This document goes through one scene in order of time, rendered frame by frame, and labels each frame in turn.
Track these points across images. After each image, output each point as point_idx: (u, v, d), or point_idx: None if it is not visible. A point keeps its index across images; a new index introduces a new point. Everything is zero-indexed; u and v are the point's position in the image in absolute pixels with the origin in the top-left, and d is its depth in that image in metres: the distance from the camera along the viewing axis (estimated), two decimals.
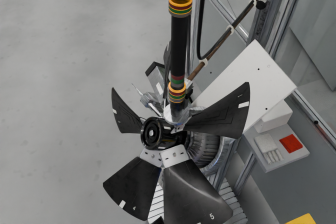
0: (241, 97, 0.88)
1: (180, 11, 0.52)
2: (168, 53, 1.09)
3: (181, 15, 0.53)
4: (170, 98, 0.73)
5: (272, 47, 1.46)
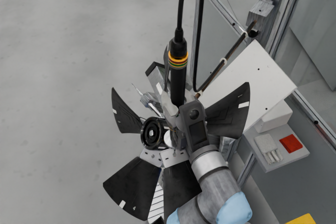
0: (241, 97, 0.88)
1: (178, 65, 0.63)
2: (168, 53, 1.09)
3: (179, 68, 0.63)
4: (169, 127, 0.84)
5: (272, 47, 1.46)
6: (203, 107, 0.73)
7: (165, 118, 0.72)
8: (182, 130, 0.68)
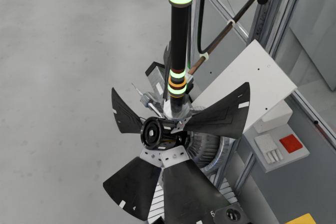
0: (241, 97, 0.88)
1: (180, 1, 0.50)
2: (168, 53, 1.09)
3: (182, 5, 0.51)
4: (170, 93, 0.71)
5: (272, 47, 1.46)
6: None
7: None
8: None
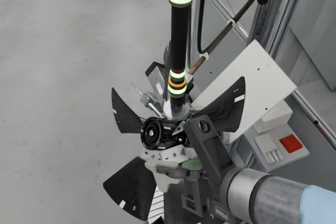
0: (209, 219, 0.88)
1: (180, 1, 0.50)
2: (227, 108, 0.85)
3: (182, 5, 0.51)
4: (170, 93, 0.71)
5: (272, 47, 1.46)
6: None
7: (167, 175, 0.51)
8: (195, 168, 0.49)
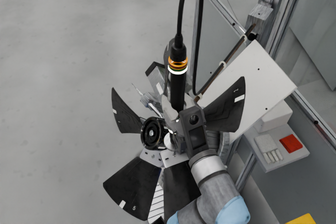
0: None
1: (177, 70, 0.64)
2: (227, 108, 0.85)
3: (179, 73, 0.65)
4: (169, 130, 0.85)
5: (272, 47, 1.46)
6: (202, 112, 0.74)
7: (165, 123, 0.73)
8: (182, 134, 0.70)
